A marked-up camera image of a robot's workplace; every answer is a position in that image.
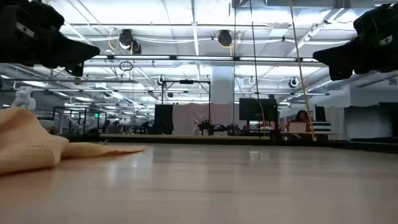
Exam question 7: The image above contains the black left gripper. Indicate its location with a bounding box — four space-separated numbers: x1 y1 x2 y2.
0 0 101 78

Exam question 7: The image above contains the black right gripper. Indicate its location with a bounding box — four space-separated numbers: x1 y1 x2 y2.
312 2 398 82

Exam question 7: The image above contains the orange waffle weave towel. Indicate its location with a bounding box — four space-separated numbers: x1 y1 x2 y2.
0 107 147 175

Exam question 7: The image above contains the small dark monitor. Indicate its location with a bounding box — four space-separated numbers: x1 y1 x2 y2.
314 105 327 123

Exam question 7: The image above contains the black white striped box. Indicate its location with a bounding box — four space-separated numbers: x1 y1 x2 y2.
312 121 332 133

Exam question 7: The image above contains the person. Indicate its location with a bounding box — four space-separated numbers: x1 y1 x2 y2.
285 109 312 133

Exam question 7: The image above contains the long ceiling light bar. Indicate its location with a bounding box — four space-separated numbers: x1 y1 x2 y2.
82 54 329 68

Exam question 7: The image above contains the dark room partition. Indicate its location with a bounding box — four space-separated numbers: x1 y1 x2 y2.
343 101 398 142

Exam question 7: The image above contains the pale open laptop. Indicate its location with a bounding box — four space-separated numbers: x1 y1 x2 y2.
288 122 307 134

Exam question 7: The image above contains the black computer monitor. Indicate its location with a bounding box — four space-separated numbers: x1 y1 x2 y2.
238 98 279 123

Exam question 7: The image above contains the black upright panel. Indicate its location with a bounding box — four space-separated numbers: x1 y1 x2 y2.
154 104 174 135

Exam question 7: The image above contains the black gantry stand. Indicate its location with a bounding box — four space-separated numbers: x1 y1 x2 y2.
160 79 212 126

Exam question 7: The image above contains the white building column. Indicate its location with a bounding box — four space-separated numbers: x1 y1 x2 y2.
211 65 236 105

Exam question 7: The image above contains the yellow hanging cable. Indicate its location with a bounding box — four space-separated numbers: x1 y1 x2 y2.
289 0 317 141

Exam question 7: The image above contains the black framed glass enclosure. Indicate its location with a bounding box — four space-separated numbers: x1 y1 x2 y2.
52 106 108 136

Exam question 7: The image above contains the black hanging cable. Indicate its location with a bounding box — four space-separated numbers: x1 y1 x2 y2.
249 0 262 140

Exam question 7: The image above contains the black aluminium table frame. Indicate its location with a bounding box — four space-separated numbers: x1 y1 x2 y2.
63 133 398 154

